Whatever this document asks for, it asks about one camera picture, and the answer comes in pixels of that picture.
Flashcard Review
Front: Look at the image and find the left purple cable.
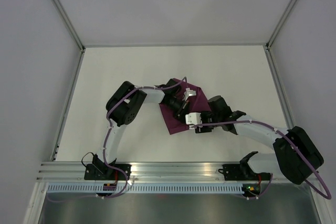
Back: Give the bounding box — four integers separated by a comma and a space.
47, 76, 188, 204

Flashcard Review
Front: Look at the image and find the purple cable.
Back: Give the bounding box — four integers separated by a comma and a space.
47, 76, 188, 204
188, 120, 332, 201

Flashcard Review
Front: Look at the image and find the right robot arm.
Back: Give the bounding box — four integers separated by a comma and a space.
190, 95, 324, 185

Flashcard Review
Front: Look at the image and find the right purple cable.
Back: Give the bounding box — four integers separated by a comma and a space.
188, 120, 332, 201

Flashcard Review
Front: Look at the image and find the right aluminium frame post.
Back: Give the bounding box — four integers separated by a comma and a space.
265, 0, 316, 50

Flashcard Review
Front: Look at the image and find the aluminium frame post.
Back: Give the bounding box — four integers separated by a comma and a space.
265, 0, 316, 50
38, 0, 85, 51

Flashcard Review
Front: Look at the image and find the aluminium front rail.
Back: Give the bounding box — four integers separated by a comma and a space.
35, 161, 322, 183

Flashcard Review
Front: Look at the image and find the purple cloth napkin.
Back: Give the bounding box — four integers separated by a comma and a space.
159, 78, 211, 135

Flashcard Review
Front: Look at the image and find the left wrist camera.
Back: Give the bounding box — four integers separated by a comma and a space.
183, 88, 197, 101

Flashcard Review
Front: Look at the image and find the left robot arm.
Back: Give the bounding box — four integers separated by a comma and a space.
84, 78, 197, 180

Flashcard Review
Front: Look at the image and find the white slotted cable duct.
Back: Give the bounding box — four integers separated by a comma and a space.
47, 183, 244, 194

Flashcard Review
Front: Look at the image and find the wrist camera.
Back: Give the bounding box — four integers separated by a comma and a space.
185, 112, 202, 125
183, 88, 197, 101

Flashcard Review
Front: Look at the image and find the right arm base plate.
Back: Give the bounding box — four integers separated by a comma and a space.
218, 164, 271, 182

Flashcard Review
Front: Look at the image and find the left aluminium frame post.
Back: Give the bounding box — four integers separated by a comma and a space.
38, 0, 85, 51

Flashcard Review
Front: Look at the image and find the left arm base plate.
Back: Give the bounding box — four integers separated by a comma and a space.
84, 164, 131, 181

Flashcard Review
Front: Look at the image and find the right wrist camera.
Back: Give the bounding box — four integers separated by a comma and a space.
185, 112, 202, 125

